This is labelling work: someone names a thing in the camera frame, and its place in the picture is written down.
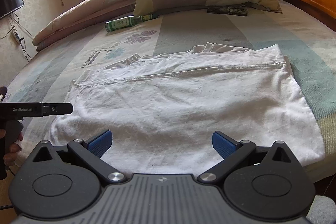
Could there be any white printed t-shirt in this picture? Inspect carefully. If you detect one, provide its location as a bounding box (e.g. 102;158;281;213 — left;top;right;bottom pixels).
49;43;325;174

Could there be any green glass bottle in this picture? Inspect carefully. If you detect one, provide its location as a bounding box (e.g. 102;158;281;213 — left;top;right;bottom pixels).
105;14;158;32

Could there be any white power strip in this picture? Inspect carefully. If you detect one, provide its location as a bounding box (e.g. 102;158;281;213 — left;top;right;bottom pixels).
11;30;23;45

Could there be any black cable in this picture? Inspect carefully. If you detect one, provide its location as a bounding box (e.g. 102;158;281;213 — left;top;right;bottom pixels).
0;11;35;63

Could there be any pink folded quilt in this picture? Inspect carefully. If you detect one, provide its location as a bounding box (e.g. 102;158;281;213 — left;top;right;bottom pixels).
33;0;135;52

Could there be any person left hand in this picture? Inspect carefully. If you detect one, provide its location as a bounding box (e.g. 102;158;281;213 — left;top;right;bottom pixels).
3;133;23;166

